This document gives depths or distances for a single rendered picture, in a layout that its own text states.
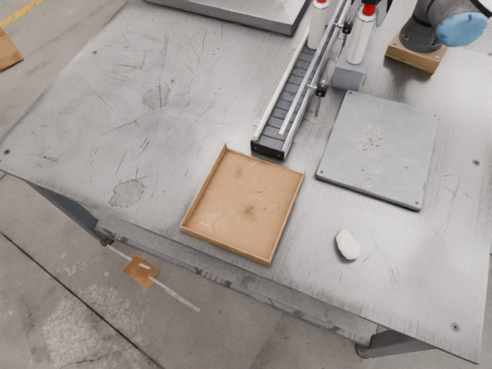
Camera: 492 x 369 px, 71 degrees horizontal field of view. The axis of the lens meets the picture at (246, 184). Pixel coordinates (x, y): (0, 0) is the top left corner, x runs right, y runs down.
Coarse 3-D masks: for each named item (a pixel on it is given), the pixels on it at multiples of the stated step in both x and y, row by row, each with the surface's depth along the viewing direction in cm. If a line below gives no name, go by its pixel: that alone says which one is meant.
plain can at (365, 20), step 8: (368, 8) 95; (360, 16) 98; (368, 16) 97; (360, 24) 99; (368, 24) 99; (360, 32) 101; (368, 32) 101; (352, 40) 106; (360, 40) 103; (352, 48) 107; (360, 48) 106; (352, 56) 109; (360, 56) 109; (352, 64) 112
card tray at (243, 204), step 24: (216, 168) 105; (240, 168) 105; (264, 168) 104; (288, 168) 104; (216, 192) 101; (240, 192) 101; (264, 192) 100; (288, 192) 100; (192, 216) 98; (216, 216) 97; (240, 216) 97; (264, 216) 97; (216, 240) 90; (240, 240) 94; (264, 240) 93
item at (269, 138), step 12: (324, 48) 122; (300, 60) 119; (300, 72) 117; (312, 72) 116; (288, 84) 114; (300, 84) 114; (288, 96) 112; (276, 108) 109; (288, 108) 109; (276, 120) 107; (264, 132) 105; (276, 132) 105; (288, 132) 108; (264, 144) 103; (276, 144) 103
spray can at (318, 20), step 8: (320, 0) 106; (312, 8) 110; (320, 8) 108; (328, 8) 110; (312, 16) 112; (320, 16) 110; (312, 24) 114; (320, 24) 113; (312, 32) 116; (320, 32) 115; (312, 40) 118; (320, 40) 118; (312, 48) 121
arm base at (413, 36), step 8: (408, 24) 118; (416, 24) 115; (424, 24) 113; (400, 32) 122; (408, 32) 119; (416, 32) 116; (424, 32) 114; (432, 32) 114; (400, 40) 122; (408, 40) 119; (416, 40) 117; (424, 40) 116; (432, 40) 116; (440, 40) 116; (408, 48) 120; (416, 48) 118; (424, 48) 118; (432, 48) 118
